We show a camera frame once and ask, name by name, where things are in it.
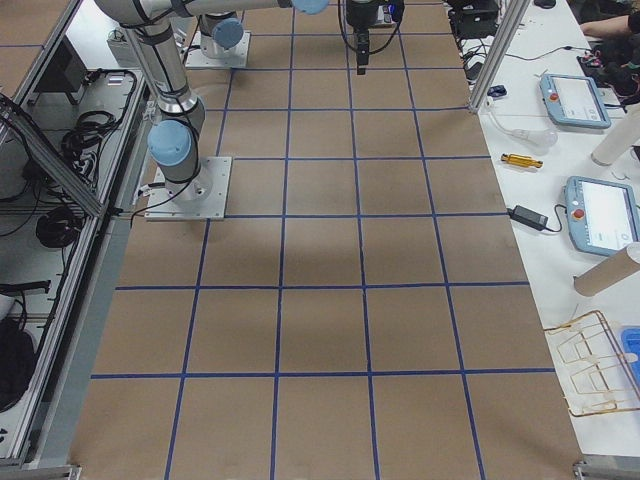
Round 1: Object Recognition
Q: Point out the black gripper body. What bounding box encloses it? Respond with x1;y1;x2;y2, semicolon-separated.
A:
346;0;376;33

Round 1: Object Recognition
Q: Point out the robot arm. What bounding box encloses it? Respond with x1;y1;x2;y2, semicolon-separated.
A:
198;11;244;58
97;1;328;221

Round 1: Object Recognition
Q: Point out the blue small gadget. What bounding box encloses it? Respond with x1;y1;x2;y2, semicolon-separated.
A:
487;85;507;99

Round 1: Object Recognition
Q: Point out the yellow brass tool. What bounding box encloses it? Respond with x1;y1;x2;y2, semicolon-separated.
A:
500;154;543;169

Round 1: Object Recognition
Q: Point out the white light bulb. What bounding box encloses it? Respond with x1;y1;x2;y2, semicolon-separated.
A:
509;129;558;149

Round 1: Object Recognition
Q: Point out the far teach pendant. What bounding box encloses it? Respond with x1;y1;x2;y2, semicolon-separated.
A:
539;74;611;130

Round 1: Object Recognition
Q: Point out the teach pendant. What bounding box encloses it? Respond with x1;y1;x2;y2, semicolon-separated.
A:
564;176;639;256
539;74;611;130

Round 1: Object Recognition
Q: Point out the black power adapter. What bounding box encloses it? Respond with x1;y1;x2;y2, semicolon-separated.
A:
507;205;548;231

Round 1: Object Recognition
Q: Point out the near teach pendant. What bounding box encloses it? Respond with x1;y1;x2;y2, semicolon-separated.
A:
564;176;639;256

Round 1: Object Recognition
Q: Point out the near cardboard tube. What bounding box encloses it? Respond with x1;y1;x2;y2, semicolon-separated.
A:
573;242;639;297

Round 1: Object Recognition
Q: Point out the blue plastic box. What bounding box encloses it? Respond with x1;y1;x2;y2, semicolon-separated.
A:
620;326;640;384

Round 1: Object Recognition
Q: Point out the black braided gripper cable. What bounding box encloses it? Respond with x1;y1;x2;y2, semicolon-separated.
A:
337;0;404;55

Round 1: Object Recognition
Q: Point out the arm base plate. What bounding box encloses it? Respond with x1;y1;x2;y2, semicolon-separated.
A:
144;157;232;221
185;31;251;70

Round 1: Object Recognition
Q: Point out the aluminium frame post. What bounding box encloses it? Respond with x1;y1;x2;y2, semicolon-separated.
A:
468;0;529;113

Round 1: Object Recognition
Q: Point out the black cable coil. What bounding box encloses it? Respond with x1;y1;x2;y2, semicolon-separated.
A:
35;203;80;251

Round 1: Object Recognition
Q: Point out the side aluminium frame rail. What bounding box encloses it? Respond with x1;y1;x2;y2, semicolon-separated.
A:
1;94;106;217

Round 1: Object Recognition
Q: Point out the gold wire rack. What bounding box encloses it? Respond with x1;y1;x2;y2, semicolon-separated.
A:
544;310;639;418

